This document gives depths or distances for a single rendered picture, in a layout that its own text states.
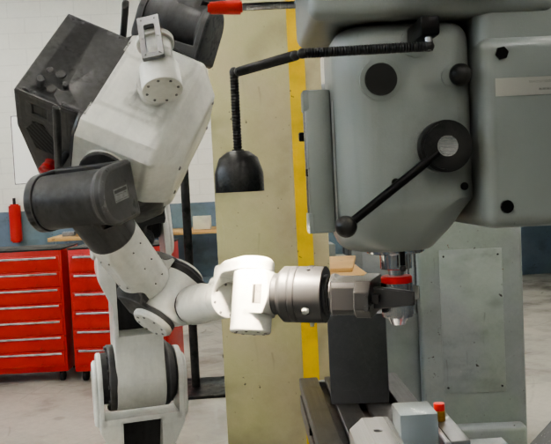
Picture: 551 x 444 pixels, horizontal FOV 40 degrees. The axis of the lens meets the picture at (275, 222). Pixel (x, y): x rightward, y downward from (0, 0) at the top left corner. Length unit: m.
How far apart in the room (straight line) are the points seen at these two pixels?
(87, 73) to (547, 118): 0.76
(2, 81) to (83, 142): 9.38
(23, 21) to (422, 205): 9.84
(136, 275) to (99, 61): 0.38
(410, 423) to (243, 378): 1.90
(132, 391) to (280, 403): 1.38
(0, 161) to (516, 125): 9.78
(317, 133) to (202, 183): 9.04
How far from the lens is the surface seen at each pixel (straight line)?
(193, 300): 1.33
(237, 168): 1.09
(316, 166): 1.12
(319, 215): 1.12
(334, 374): 1.61
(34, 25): 10.68
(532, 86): 1.09
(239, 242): 2.86
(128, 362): 1.65
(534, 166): 1.09
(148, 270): 1.36
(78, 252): 5.82
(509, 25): 1.11
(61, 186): 1.25
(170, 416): 1.71
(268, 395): 2.97
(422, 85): 1.07
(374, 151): 1.05
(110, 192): 1.22
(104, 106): 1.33
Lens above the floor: 1.42
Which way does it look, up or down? 3 degrees down
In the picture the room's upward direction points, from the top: 3 degrees counter-clockwise
